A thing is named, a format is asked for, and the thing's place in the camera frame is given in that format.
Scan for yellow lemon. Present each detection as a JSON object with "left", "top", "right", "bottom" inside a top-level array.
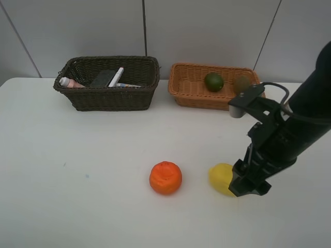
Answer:
[{"left": 208, "top": 163, "right": 235, "bottom": 197}]

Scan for white marker pink caps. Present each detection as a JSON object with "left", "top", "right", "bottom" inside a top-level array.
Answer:
[{"left": 108, "top": 67, "right": 124, "bottom": 87}]

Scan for black whiteboard eraser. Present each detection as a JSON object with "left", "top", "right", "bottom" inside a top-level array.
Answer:
[{"left": 89, "top": 70, "right": 116, "bottom": 88}]

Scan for orange tangerine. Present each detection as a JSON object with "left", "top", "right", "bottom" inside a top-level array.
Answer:
[{"left": 149, "top": 161, "right": 183, "bottom": 195}]

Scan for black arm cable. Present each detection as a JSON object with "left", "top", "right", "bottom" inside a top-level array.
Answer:
[{"left": 258, "top": 82, "right": 331, "bottom": 127}]

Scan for green avocado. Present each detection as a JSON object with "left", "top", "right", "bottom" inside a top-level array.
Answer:
[{"left": 204, "top": 72, "right": 224, "bottom": 92}]

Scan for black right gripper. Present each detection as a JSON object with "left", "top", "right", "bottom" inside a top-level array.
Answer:
[{"left": 229, "top": 98, "right": 313, "bottom": 197}]

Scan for white shampoo bottle blue cap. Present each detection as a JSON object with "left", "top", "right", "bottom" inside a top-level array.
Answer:
[{"left": 115, "top": 83, "right": 141, "bottom": 88}]

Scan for dark brown wicker basket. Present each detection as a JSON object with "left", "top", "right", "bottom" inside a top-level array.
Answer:
[{"left": 53, "top": 56, "right": 160, "bottom": 112}]

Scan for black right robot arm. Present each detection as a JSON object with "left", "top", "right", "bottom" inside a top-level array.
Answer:
[{"left": 228, "top": 43, "right": 330, "bottom": 197}]

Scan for orange wicker basket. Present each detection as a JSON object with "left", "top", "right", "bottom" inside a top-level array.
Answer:
[{"left": 168, "top": 63, "right": 260, "bottom": 111}]

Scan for pink lotion bottle white cap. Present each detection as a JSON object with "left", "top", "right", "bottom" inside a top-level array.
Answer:
[{"left": 59, "top": 77, "right": 85, "bottom": 88}]

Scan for brown kiwi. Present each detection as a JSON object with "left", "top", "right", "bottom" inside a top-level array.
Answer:
[{"left": 233, "top": 75, "right": 251, "bottom": 95}]

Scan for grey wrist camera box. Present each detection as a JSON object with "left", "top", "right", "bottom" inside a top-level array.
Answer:
[{"left": 227, "top": 84, "right": 267, "bottom": 119}]

